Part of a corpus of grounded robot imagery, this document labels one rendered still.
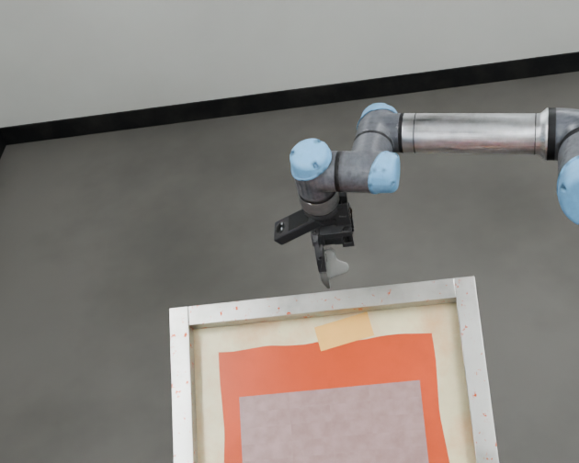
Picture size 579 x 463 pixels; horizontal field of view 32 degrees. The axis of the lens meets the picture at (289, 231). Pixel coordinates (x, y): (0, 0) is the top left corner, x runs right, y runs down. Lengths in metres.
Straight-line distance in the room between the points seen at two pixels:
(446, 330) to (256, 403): 0.38
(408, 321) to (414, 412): 0.17
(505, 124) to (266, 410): 0.69
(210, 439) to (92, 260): 2.90
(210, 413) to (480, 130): 0.73
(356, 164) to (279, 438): 0.53
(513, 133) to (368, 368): 0.51
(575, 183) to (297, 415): 0.66
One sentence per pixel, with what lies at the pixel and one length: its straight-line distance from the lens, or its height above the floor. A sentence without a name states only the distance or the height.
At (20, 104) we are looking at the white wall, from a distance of 5.70.
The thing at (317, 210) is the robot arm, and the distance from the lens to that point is 1.90.
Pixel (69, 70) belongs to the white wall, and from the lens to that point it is 5.52.
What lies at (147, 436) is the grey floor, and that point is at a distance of 3.91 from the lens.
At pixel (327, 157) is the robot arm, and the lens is 1.81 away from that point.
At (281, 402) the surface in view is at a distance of 1.93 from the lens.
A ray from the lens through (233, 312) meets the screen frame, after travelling 1.95.
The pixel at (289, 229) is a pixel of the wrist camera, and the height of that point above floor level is 1.62.
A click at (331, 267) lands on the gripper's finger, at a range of 2.03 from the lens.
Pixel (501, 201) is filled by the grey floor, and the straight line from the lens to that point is 4.63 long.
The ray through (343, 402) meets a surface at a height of 1.42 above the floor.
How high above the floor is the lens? 2.84
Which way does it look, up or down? 38 degrees down
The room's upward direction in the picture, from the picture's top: 12 degrees counter-clockwise
